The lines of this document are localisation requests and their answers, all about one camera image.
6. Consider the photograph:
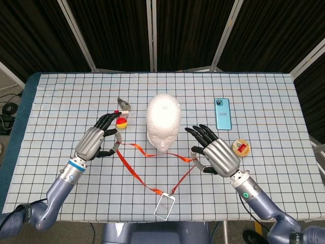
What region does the white metal table leg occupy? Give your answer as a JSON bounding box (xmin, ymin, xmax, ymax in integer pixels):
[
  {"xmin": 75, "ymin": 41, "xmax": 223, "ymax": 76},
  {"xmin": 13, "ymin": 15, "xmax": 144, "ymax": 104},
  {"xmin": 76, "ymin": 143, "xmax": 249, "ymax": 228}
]
[{"xmin": 222, "ymin": 220, "xmax": 229, "ymax": 244}]

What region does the black folding screen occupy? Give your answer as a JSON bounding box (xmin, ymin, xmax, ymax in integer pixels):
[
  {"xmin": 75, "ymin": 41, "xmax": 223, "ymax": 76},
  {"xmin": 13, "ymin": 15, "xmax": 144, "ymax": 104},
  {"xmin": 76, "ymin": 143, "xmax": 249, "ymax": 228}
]
[{"xmin": 0, "ymin": 0, "xmax": 325, "ymax": 153}]

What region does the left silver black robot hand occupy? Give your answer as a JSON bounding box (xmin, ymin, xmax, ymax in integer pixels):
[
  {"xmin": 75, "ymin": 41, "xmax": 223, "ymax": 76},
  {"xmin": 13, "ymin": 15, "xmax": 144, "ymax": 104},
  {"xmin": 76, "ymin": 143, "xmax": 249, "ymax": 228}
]
[{"xmin": 74, "ymin": 112, "xmax": 122, "ymax": 163}]

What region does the orange lanyard strap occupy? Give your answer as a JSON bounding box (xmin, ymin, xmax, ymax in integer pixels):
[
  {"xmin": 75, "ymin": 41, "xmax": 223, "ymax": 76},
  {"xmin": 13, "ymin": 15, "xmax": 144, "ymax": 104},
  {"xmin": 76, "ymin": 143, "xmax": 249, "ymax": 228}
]
[{"xmin": 115, "ymin": 142, "xmax": 198, "ymax": 196}]

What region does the grey-blue robot torso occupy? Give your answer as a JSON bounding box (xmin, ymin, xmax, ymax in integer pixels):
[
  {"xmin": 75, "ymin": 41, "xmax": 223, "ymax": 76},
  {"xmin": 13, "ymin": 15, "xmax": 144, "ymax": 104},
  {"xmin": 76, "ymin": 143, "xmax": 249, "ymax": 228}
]
[{"xmin": 101, "ymin": 221, "xmax": 211, "ymax": 244}]

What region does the blue smartphone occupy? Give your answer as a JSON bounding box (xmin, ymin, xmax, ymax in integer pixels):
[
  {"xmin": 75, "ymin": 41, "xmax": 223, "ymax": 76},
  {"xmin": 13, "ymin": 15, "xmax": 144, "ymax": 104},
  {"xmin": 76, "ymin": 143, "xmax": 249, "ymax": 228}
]
[{"xmin": 215, "ymin": 98, "xmax": 232, "ymax": 131}]

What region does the black coiled cable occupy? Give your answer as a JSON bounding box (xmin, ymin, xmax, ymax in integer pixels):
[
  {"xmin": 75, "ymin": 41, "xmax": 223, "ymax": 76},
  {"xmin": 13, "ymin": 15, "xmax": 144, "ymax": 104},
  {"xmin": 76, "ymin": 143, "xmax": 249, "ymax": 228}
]
[{"xmin": 2, "ymin": 103, "xmax": 18, "ymax": 115}]

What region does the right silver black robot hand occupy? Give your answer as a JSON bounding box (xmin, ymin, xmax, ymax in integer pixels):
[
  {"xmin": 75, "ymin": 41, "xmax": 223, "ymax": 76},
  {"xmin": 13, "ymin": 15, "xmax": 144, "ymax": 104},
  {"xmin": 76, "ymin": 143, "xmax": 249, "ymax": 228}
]
[{"xmin": 184, "ymin": 124, "xmax": 241, "ymax": 178}]

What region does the clear white-framed badge holder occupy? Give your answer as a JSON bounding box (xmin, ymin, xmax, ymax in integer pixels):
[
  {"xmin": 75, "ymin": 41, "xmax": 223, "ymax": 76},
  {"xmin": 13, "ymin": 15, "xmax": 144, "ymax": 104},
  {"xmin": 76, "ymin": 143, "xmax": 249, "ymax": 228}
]
[{"xmin": 153, "ymin": 191, "xmax": 176, "ymax": 221}]

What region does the yellow and red ball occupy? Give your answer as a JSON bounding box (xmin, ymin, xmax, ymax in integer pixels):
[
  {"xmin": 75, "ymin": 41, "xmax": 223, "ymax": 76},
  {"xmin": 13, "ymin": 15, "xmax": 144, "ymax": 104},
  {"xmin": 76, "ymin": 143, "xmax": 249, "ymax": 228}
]
[{"xmin": 115, "ymin": 117, "xmax": 128, "ymax": 130}]

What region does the black floor object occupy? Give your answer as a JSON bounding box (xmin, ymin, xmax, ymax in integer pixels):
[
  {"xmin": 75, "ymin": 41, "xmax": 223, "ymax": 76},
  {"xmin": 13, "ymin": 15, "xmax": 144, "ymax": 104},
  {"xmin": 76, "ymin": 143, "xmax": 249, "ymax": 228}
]
[{"xmin": 242, "ymin": 229, "xmax": 258, "ymax": 244}]

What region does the blue checked tablecloth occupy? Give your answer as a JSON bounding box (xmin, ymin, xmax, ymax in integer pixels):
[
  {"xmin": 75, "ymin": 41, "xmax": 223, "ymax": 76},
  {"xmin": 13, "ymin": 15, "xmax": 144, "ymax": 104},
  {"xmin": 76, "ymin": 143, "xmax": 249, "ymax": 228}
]
[{"xmin": 2, "ymin": 72, "xmax": 322, "ymax": 223}]

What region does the black power adapter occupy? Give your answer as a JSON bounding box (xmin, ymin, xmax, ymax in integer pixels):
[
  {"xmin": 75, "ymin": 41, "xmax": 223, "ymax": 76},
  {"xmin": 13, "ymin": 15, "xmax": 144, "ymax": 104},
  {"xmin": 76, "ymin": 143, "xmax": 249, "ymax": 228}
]
[{"xmin": 0, "ymin": 114, "xmax": 15, "ymax": 135}]

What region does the white foam mannequin head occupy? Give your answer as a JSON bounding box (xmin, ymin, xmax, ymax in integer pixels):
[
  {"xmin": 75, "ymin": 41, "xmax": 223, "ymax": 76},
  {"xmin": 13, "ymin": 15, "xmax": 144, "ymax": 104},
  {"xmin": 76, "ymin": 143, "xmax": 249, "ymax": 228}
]
[{"xmin": 146, "ymin": 93, "xmax": 182, "ymax": 153}]

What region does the round tin with red label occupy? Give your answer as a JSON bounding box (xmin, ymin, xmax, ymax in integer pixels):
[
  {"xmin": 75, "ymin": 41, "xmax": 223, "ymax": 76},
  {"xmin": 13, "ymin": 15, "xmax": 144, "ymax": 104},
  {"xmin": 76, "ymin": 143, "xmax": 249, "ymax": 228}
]
[{"xmin": 231, "ymin": 139, "xmax": 251, "ymax": 158}]

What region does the grey metal stand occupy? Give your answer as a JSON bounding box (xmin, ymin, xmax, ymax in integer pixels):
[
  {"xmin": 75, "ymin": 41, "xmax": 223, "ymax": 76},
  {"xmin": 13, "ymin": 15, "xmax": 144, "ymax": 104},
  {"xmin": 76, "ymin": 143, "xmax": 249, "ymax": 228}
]
[{"xmin": 310, "ymin": 137, "xmax": 325, "ymax": 176}]

